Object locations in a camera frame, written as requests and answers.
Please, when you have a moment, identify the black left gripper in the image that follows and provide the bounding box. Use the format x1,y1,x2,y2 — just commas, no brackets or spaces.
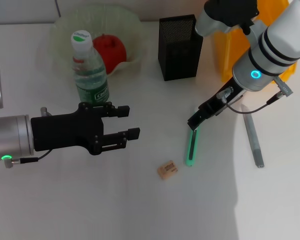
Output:
30,101,141,156

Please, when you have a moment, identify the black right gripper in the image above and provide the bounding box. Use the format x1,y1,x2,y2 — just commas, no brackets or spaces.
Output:
186,77,248,131

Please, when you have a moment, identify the green utility knife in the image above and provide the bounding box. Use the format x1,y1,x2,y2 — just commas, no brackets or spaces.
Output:
184,106,202,168

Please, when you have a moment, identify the beige eraser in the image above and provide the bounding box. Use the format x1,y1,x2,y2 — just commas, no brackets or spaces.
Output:
157,161,178,180

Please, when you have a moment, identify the clear water bottle green label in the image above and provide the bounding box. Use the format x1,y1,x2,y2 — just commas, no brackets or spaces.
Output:
70,29,110,105

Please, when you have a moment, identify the grey pen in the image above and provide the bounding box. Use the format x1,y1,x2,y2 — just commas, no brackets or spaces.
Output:
241,104,265,169

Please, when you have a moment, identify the red apple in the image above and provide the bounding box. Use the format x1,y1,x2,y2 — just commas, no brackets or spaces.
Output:
92,34,128,75

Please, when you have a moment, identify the black mesh pen holder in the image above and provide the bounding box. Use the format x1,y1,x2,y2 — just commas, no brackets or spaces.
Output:
157,14,204,82

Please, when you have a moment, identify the green glass fruit plate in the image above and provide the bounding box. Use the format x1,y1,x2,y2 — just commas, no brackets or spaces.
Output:
48,4,144,76

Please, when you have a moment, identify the yellow plastic bin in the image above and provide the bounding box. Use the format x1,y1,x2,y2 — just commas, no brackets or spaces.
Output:
211,0,299,84

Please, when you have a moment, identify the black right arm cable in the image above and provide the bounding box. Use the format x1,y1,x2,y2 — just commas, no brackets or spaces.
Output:
216,86,285,115

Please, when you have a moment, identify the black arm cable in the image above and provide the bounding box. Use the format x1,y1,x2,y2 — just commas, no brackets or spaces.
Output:
3,149,52,169
216,86,285,115

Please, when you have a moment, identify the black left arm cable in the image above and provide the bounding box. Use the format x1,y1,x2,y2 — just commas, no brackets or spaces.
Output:
3,149,52,169

